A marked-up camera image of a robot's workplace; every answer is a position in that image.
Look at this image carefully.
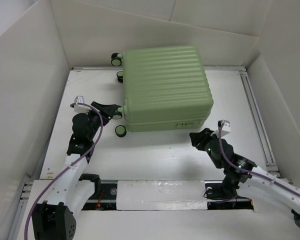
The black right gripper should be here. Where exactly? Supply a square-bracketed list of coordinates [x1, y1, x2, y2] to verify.
[189, 127, 221, 169]

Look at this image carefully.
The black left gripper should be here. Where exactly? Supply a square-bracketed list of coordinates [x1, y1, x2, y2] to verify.
[84, 102, 116, 141]

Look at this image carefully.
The green hard-shell suitcase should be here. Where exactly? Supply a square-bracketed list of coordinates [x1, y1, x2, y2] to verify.
[110, 45, 214, 138]

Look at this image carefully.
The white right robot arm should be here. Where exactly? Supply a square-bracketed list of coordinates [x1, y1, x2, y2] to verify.
[189, 128, 300, 228]

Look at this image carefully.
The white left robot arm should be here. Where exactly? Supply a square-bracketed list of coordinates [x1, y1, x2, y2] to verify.
[24, 100, 122, 240]

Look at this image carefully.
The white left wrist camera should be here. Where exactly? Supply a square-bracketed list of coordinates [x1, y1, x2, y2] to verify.
[70, 95, 90, 114]

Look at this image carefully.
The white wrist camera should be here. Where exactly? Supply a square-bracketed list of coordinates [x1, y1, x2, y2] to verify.
[217, 119, 231, 137]
[70, 95, 90, 114]

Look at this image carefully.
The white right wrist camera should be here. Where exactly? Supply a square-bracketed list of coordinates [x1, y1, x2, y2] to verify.
[217, 119, 231, 137]

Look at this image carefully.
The black metal base rail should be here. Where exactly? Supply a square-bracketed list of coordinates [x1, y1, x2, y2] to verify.
[82, 180, 254, 211]

